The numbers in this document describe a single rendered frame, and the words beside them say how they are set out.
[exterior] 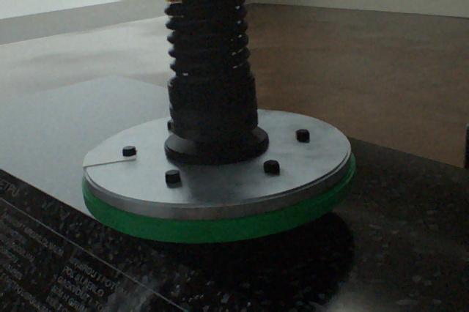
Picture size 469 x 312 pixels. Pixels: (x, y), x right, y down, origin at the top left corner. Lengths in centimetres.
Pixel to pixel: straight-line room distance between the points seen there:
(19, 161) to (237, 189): 34
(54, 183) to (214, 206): 26
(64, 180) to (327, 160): 28
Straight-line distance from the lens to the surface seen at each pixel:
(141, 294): 44
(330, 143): 46
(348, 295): 38
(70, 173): 61
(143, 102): 84
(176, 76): 43
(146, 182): 41
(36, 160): 67
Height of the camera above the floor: 104
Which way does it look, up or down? 22 degrees down
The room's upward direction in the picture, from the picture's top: 4 degrees counter-clockwise
